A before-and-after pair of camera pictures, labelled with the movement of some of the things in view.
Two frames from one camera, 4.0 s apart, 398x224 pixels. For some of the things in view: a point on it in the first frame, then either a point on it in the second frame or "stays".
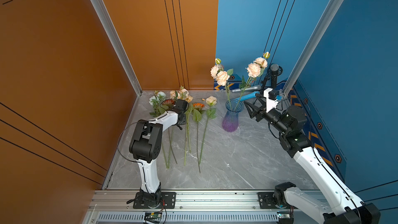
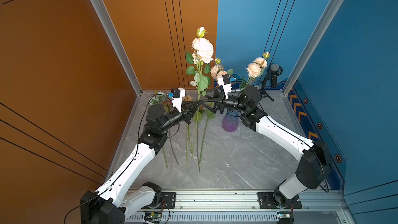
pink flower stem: [222, 76] stays
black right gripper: [256, 111] → [225, 102]
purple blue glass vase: [230, 121] stays
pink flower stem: [254, 70] stays
